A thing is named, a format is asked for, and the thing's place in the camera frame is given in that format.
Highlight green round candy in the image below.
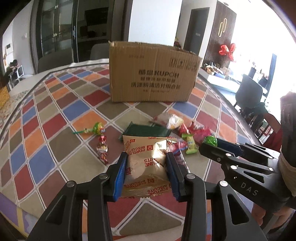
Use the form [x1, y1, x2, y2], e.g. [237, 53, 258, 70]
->
[203, 136, 218, 147]

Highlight red snack packet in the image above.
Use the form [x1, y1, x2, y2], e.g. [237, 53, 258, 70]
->
[179, 121, 212, 146]

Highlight dark green snack packet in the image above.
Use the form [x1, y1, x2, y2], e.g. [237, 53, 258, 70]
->
[119, 121, 171, 141]

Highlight beige fortune biscuits bag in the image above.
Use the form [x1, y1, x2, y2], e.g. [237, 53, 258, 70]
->
[121, 135, 177, 198]

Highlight green lollipop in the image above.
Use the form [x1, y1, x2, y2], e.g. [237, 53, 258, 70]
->
[73, 122, 105, 136]

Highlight person's right hand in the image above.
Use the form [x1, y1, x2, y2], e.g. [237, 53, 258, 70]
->
[250, 203, 295, 229]

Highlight yellow green candy packet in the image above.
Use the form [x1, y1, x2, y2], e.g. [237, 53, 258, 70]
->
[182, 133, 198, 155]

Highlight pink snack packet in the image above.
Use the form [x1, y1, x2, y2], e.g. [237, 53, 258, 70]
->
[166, 141, 188, 166]

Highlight dark chair right side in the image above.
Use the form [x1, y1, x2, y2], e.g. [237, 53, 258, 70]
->
[234, 74, 263, 114]

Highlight clear wrapped snack pack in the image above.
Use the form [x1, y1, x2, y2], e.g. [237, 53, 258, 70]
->
[152, 112, 185, 130]

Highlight white low tv cabinet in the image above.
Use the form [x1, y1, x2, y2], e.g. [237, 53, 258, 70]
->
[201, 66, 269, 95]

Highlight red wrapped candy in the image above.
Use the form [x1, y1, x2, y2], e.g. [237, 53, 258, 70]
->
[96, 135, 108, 164]

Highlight colourful diamond pattern tablecloth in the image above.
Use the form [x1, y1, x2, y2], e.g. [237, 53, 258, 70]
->
[1, 64, 256, 237]

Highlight red bow decoration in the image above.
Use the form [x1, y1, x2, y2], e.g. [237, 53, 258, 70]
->
[219, 43, 236, 62]

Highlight brown cardboard box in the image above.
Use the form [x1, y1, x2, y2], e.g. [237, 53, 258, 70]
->
[109, 41, 202, 102]

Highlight yellow woven tissue box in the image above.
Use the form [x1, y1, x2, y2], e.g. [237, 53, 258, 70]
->
[0, 86, 10, 109]

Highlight grey chair middle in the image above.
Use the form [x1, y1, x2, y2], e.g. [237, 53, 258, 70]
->
[90, 43, 109, 60]

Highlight grey chair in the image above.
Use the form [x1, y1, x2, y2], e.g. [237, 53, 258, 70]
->
[90, 43, 109, 60]
[37, 48, 74, 73]

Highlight seated person in background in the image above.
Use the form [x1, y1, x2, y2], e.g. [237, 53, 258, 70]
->
[4, 59, 18, 79]

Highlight grey chair left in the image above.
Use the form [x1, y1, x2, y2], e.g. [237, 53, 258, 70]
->
[37, 48, 74, 73]

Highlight black glass cabinet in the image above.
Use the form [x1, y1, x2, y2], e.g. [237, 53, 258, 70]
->
[30, 1, 133, 72]

